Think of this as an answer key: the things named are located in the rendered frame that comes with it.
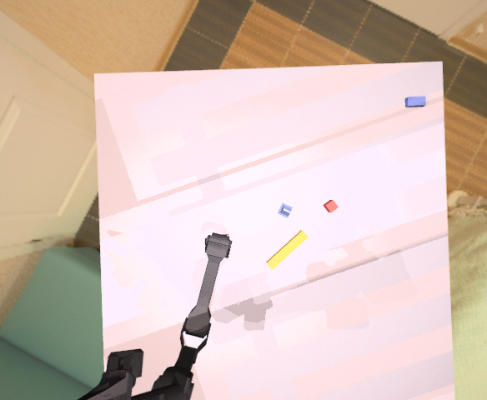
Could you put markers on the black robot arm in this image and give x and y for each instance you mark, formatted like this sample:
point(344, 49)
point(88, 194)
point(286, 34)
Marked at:
point(176, 382)

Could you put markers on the yellow bar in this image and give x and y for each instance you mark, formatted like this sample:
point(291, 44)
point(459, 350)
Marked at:
point(282, 253)

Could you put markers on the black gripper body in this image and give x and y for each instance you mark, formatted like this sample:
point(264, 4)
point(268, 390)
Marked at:
point(133, 361)

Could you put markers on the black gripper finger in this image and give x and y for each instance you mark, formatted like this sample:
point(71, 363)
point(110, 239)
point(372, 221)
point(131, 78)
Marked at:
point(113, 384)

